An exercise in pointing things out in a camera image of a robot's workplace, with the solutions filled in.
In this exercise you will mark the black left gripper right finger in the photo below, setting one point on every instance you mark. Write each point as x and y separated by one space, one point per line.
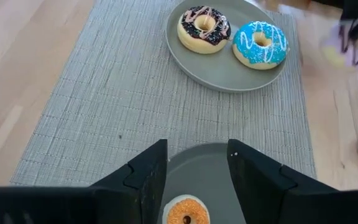
250 177

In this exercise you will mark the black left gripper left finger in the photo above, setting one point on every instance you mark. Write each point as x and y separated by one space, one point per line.
149 174

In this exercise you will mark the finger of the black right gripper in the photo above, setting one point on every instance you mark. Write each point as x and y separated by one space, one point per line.
350 14

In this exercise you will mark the large pink donut dark drizzle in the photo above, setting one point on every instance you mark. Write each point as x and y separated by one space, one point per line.
331 53

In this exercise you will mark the small orange donut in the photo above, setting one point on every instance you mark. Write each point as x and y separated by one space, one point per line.
179 211

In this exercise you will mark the large blue donut white drizzle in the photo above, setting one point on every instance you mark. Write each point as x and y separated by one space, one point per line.
247 53

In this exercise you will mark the large chocolate donut pink drizzle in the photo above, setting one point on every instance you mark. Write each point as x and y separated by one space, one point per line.
188 37

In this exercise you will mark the dark grey round plate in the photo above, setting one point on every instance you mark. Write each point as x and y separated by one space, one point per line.
204 174

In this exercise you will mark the grey woven placemat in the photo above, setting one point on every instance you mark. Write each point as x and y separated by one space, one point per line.
104 93

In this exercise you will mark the light grey round plate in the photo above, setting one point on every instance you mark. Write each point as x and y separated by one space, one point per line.
216 71

